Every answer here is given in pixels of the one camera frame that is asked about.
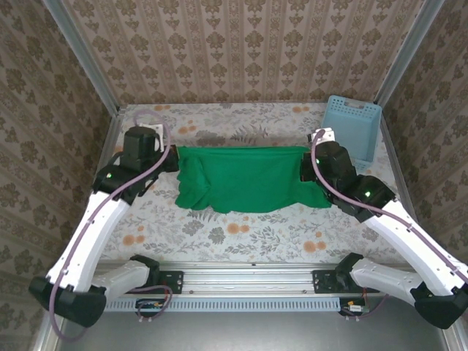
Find right arm thin base cable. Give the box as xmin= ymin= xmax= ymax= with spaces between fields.
xmin=345 ymin=290 xmax=389 ymax=322

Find aluminium table side rail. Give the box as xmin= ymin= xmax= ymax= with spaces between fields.
xmin=379 ymin=117 xmax=418 ymax=222
xmin=98 ymin=105 xmax=127 ymax=176

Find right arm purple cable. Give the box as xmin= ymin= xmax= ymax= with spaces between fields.
xmin=310 ymin=128 xmax=468 ymax=290

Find light blue plastic basket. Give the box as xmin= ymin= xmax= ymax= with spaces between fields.
xmin=321 ymin=94 xmax=383 ymax=172

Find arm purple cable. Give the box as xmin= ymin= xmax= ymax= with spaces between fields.
xmin=49 ymin=109 xmax=173 ymax=343
xmin=310 ymin=128 xmax=468 ymax=290

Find green t-shirt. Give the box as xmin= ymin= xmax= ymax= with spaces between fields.
xmin=174 ymin=145 xmax=332 ymax=214

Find small black electronics board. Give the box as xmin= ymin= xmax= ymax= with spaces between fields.
xmin=135 ymin=298 xmax=165 ymax=317
xmin=339 ymin=298 xmax=370 ymax=316

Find arm thin base cable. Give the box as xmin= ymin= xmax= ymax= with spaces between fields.
xmin=124 ymin=284 xmax=173 ymax=325
xmin=345 ymin=290 xmax=389 ymax=322

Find left arm thin base cable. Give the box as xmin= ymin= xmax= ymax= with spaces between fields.
xmin=124 ymin=284 xmax=173 ymax=325

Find aluminium frame post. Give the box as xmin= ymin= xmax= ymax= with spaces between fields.
xmin=374 ymin=0 xmax=445 ymax=107
xmin=42 ymin=0 xmax=121 ymax=114

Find floral tablecloth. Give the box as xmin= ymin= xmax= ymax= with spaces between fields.
xmin=87 ymin=102 xmax=420 ymax=264

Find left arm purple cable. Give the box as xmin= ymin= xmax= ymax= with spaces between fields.
xmin=49 ymin=109 xmax=173 ymax=343

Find grey metal sheet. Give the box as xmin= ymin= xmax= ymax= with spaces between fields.
xmin=58 ymin=310 xmax=454 ymax=351

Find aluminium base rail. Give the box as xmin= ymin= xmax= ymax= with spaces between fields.
xmin=98 ymin=261 xmax=414 ymax=296

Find slotted light cable duct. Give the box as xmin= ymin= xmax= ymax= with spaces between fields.
xmin=105 ymin=296 xmax=343 ymax=312

